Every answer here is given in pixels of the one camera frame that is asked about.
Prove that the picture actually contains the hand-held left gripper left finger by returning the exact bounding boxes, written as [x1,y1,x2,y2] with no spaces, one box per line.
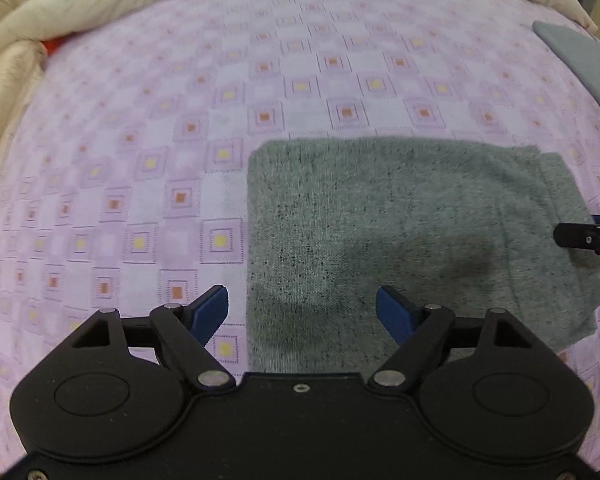
[70,285,231,389]

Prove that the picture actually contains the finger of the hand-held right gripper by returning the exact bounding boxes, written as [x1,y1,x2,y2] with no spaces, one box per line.
[552,214,600,267]

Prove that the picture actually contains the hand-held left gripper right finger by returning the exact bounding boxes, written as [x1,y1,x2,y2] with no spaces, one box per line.
[370,285,534,389]

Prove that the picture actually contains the grey knit pants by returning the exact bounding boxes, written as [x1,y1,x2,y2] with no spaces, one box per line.
[245,136,600,375]

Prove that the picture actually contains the folded grey cloth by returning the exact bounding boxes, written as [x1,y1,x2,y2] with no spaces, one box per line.
[532,20,600,134]

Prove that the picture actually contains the purple patterned bedsheet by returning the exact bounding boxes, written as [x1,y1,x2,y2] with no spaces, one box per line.
[0,0,600,476]

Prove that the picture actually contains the cream satin blanket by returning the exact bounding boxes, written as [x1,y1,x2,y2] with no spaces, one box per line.
[0,39,47,221]

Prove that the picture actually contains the cream quilt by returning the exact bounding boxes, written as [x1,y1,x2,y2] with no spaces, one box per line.
[0,0,599,58]

